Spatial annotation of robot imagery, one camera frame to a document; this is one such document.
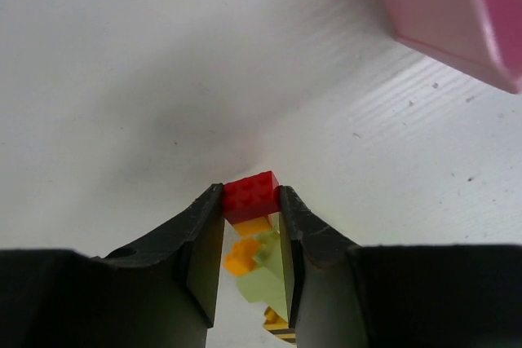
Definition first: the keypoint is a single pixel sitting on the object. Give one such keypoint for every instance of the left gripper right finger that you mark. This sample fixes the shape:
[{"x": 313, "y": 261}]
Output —
[{"x": 342, "y": 294}]

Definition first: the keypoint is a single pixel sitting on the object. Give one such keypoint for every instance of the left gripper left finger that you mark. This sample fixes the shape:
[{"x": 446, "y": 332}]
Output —
[{"x": 157, "y": 291}]

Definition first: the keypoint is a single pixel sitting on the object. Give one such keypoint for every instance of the green yellow lego assembly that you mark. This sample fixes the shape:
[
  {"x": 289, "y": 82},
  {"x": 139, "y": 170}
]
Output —
[{"x": 266, "y": 284}]

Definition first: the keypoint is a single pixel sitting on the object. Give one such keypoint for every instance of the orange lego brick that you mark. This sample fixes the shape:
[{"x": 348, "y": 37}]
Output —
[{"x": 240, "y": 260}]

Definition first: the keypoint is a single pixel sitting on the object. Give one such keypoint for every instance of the red lego stack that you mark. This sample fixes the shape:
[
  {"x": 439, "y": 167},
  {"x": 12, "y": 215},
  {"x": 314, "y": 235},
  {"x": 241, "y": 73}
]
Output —
[{"x": 251, "y": 197}]

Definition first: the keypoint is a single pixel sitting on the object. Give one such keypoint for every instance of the pink container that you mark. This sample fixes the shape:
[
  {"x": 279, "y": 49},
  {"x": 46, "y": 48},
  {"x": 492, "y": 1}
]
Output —
[{"x": 481, "y": 38}]

